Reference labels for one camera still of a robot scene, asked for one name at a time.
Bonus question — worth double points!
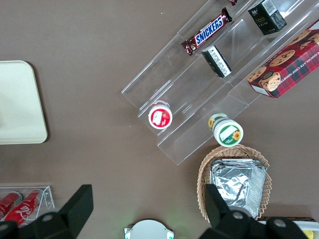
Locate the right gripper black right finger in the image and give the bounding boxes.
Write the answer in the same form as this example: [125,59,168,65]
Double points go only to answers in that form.
[204,183,268,239]

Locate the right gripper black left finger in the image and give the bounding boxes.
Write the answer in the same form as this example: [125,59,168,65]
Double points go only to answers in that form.
[14,184,94,239]

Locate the aluminium foil tray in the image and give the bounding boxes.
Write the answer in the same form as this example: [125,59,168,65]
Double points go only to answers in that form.
[210,158,268,220]

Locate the light oval wicker basket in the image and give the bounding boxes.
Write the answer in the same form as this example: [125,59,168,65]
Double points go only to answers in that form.
[197,145,274,222]

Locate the white rectangular snack tray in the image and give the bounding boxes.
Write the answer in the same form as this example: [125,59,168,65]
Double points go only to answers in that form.
[256,216,319,239]

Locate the beige rectangular plastic tray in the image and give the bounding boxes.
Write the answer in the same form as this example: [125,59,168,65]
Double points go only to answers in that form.
[0,60,48,145]

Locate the clear acrylic bottle rack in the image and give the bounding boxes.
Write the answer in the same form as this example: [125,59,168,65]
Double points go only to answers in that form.
[0,185,55,222]

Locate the red cola bottle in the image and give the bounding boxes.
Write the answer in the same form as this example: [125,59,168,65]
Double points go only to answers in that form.
[0,191,23,222]
[4,190,43,222]

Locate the green lid yoghurt cup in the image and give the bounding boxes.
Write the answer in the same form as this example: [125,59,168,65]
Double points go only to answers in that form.
[208,113,244,147]

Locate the red lid yoghurt cup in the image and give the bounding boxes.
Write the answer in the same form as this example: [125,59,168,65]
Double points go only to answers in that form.
[148,100,173,130]

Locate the clear acrylic stepped stand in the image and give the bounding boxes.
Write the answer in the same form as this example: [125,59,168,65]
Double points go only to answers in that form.
[121,0,319,166]

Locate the black box with white label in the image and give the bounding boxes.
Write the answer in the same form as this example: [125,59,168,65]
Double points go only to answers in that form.
[201,45,232,79]

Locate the red tartan cookie box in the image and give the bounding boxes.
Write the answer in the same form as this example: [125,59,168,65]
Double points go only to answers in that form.
[247,19,319,100]

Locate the black small carton box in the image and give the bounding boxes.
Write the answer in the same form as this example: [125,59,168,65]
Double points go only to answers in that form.
[248,0,288,36]

